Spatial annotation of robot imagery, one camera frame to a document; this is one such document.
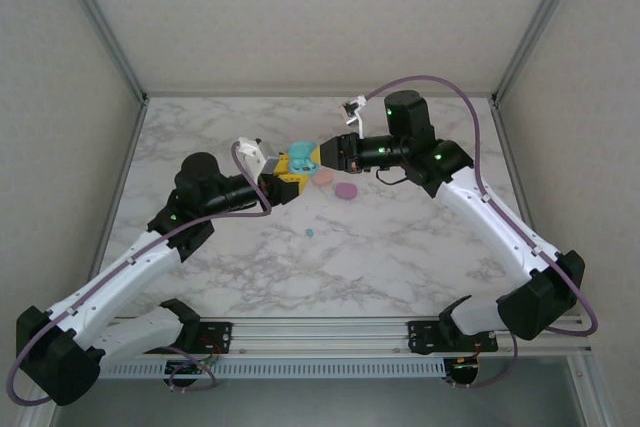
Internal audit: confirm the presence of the blue earbud charging case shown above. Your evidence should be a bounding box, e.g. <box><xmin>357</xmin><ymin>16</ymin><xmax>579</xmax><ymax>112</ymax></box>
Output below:
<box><xmin>285</xmin><ymin>140</ymin><xmax>321</xmax><ymax>176</ymax></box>

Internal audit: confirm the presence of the control circuit board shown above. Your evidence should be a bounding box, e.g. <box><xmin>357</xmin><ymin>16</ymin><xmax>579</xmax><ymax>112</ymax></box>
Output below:
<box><xmin>446</xmin><ymin>356</ymin><xmax>481</xmax><ymax>388</ymax></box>
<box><xmin>164</xmin><ymin>359</ymin><xmax>217</xmax><ymax>388</ymax></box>

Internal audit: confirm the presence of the aluminium back rail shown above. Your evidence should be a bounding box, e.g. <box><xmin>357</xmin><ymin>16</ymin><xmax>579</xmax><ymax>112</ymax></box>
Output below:
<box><xmin>143</xmin><ymin>90</ymin><xmax>497</xmax><ymax>100</ymax></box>

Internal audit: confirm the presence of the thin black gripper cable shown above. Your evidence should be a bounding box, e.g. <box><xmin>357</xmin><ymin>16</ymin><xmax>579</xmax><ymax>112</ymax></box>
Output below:
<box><xmin>373</xmin><ymin>169</ymin><xmax>412</xmax><ymax>189</ymax></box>

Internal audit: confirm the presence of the aluminium side rail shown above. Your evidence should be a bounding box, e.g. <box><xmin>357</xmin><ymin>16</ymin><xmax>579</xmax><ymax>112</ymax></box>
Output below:
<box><xmin>491</xmin><ymin>98</ymin><xmax>551</xmax><ymax>258</ymax></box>
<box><xmin>82</xmin><ymin>98</ymin><xmax>150</xmax><ymax>286</ymax></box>

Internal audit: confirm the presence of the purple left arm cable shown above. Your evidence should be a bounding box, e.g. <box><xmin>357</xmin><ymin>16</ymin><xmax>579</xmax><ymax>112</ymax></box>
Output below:
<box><xmin>9</xmin><ymin>141</ymin><xmax>274</xmax><ymax>406</ymax></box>

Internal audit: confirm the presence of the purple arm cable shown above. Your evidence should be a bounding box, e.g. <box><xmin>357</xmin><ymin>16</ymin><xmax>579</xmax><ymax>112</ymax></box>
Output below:
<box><xmin>363</xmin><ymin>75</ymin><xmax>600</xmax><ymax>391</ymax></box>
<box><xmin>9</xmin><ymin>141</ymin><xmax>274</xmax><ymax>406</ymax></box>

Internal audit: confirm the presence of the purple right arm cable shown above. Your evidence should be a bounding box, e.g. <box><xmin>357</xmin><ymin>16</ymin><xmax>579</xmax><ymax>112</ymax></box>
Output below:
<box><xmin>363</xmin><ymin>75</ymin><xmax>600</xmax><ymax>391</ymax></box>

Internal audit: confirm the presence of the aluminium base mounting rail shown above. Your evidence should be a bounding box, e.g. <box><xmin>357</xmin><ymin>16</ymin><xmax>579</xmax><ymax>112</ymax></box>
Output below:
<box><xmin>99</xmin><ymin>317</ymin><xmax>589</xmax><ymax>359</ymax></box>

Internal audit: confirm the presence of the aluminium frame post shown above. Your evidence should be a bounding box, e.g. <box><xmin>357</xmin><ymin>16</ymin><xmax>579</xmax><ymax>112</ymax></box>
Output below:
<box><xmin>47</xmin><ymin>0</ymin><xmax>150</xmax><ymax>107</ymax></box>
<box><xmin>491</xmin><ymin>0</ymin><xmax>594</xmax><ymax>107</ymax></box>

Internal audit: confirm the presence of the slotted grey cable duct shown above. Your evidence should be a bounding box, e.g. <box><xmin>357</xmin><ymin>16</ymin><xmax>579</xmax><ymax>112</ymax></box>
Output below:
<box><xmin>99</xmin><ymin>359</ymin><xmax>447</xmax><ymax>379</ymax></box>

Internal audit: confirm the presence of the aluminium frame leg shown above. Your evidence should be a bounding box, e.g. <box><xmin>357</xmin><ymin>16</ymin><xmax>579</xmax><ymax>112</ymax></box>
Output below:
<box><xmin>564</xmin><ymin>351</ymin><xmax>622</xmax><ymax>427</ymax></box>
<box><xmin>17</xmin><ymin>402</ymin><xmax>61</xmax><ymax>427</ymax></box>

